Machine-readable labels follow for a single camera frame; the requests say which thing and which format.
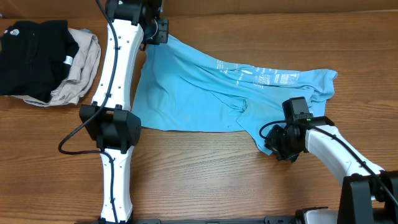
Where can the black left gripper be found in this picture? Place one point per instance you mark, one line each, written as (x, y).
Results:
(160, 35)

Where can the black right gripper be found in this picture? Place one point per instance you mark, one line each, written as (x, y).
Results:
(277, 148)

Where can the light blue t-shirt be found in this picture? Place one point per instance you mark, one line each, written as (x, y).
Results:
(183, 89)

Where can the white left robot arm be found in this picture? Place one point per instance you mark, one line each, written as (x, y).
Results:
(132, 26)

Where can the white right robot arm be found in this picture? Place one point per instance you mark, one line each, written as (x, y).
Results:
(368, 192)

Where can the beige folded garment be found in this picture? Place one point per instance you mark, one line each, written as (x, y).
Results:
(84, 66)

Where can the black folded garment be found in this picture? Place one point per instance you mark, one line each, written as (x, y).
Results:
(36, 58)

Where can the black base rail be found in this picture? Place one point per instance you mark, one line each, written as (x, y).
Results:
(267, 220)

